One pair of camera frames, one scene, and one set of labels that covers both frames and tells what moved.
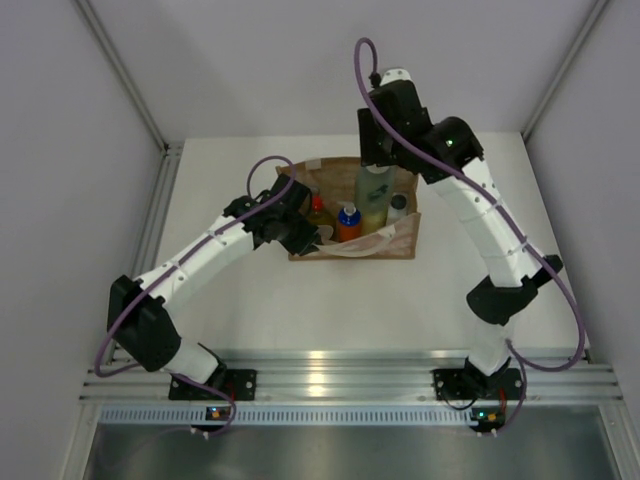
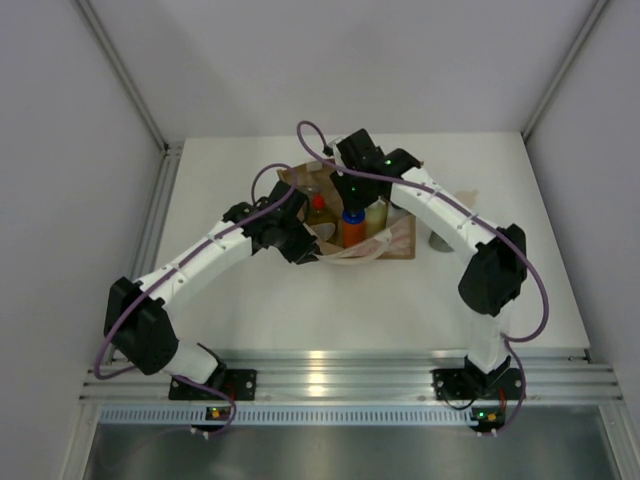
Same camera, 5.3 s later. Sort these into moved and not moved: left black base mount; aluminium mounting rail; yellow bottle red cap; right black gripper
Moved: right black gripper
Not moved: aluminium mounting rail; left black base mount; yellow bottle red cap
